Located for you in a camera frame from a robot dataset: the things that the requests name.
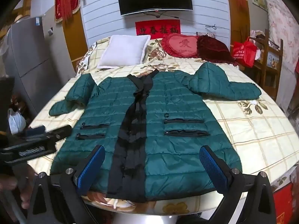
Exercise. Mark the bed with floral checked sheet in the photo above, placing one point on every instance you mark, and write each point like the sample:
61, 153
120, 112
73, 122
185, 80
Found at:
245, 133

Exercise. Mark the red heart-shaped pillow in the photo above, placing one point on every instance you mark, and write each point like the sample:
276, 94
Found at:
182, 45

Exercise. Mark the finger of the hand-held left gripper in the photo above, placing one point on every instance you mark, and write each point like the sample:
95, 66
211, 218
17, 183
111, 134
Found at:
61, 131
35, 131

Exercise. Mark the grey refrigerator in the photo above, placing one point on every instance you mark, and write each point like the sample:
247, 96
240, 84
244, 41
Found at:
30, 58

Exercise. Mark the wooden chair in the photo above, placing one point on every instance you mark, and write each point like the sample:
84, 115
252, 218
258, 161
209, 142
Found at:
268, 63

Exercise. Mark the person's left hand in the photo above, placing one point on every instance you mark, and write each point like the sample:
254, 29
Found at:
24, 199

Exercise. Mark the dark red velvet pillow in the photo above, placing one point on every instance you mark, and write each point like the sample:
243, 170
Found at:
213, 49

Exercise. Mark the framed wall picture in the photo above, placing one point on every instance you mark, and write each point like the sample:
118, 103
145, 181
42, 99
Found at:
258, 0

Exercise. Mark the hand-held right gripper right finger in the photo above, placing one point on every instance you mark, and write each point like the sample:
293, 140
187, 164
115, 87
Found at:
212, 168

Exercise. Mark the red shopping bag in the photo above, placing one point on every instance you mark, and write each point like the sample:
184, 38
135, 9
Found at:
244, 51

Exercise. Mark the green puffer jacket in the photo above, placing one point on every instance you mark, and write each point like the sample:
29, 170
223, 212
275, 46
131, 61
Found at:
175, 121

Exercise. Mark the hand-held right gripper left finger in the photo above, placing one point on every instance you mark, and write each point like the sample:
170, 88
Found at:
90, 168

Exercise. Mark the floral curtain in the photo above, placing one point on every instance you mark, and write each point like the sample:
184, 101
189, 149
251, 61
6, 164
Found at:
282, 28

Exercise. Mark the red paper wall banner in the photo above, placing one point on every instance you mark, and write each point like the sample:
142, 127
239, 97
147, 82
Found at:
157, 28

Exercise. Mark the red knot tassel ornament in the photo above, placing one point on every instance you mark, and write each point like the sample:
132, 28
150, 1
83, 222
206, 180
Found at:
66, 2

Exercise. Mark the white pillow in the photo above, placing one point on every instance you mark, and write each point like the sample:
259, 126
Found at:
123, 51

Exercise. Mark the white plastic bag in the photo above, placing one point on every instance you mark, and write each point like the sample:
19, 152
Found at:
16, 121

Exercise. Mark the wall switch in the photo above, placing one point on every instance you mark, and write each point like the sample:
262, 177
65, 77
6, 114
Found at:
50, 32

